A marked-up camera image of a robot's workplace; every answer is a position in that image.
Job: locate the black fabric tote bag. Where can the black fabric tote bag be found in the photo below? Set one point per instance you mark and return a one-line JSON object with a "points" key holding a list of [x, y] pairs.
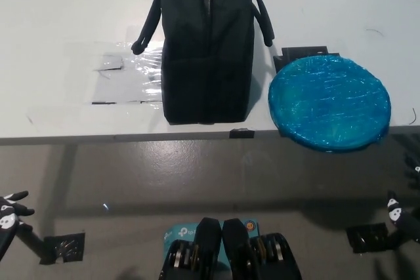
{"points": [[203, 63]]}

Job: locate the teal tp-link box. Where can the teal tp-link box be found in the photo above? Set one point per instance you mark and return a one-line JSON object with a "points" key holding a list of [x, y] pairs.
{"points": [[178, 232]]}

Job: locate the blue plate stack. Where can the blue plate stack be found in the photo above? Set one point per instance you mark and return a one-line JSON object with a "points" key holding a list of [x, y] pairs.
{"points": [[328, 96]]}

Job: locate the black floor tape square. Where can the black floor tape square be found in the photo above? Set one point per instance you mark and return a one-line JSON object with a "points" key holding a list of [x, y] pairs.
{"points": [[367, 237], [67, 247]]}

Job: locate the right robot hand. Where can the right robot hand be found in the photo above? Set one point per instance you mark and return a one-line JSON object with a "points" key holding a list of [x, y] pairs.
{"points": [[393, 211]]}

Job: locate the clear plastic film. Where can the clear plastic film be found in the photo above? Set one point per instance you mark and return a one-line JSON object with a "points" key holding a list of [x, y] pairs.
{"points": [[141, 60]]}

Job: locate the small black tape strip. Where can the small black tape strip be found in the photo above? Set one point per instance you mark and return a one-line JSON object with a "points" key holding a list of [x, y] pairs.
{"points": [[242, 133]]}

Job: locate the black stand leg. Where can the black stand leg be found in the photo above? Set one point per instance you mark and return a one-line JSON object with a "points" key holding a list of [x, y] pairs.
{"points": [[34, 245]]}

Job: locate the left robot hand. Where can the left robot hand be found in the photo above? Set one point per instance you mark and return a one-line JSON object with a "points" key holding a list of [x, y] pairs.
{"points": [[10, 214]]}

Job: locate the small grey tape piece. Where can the small grey tape piece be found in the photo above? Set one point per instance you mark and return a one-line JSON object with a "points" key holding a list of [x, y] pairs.
{"points": [[108, 61]]}

